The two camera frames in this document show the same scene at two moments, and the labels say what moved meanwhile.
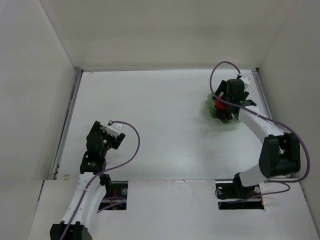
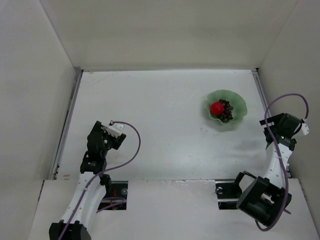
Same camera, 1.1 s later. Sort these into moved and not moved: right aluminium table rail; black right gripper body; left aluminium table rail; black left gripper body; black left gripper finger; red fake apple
Moved: black right gripper body; red fake apple
Not moved: black left gripper body; right aluminium table rail; black left gripper finger; left aluminium table rail
